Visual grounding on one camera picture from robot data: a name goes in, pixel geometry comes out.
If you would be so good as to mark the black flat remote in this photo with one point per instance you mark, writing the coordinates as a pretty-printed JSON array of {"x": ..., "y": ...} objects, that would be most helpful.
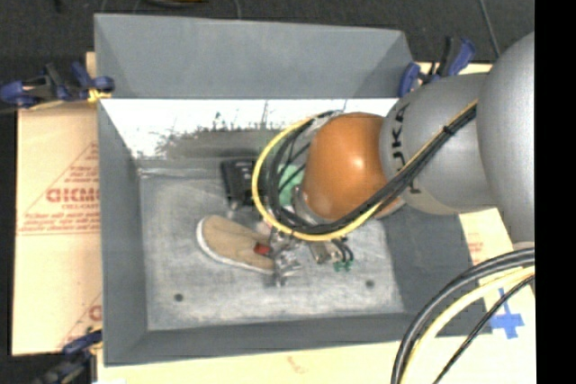
[{"x": 237, "y": 180}]

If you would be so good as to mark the light green soft toy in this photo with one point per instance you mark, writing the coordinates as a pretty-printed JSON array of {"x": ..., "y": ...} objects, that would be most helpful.
[{"x": 289, "y": 186}]

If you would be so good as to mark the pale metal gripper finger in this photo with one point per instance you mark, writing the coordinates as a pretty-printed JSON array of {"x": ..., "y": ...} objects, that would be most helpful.
[
  {"x": 275, "y": 243},
  {"x": 282, "y": 270}
]

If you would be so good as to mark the grey metal bin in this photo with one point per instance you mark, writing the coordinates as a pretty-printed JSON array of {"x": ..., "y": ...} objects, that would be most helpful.
[{"x": 189, "y": 283}]

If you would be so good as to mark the tan shoe with white sole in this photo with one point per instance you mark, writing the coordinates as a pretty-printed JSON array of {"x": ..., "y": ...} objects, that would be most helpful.
[{"x": 229, "y": 241}]

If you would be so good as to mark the brown cardboard board red print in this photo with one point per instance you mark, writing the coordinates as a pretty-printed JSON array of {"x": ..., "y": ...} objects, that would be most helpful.
[{"x": 54, "y": 175}]

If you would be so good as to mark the small red block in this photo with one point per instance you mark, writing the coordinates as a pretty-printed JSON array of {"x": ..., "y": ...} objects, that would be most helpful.
[{"x": 262, "y": 248}]

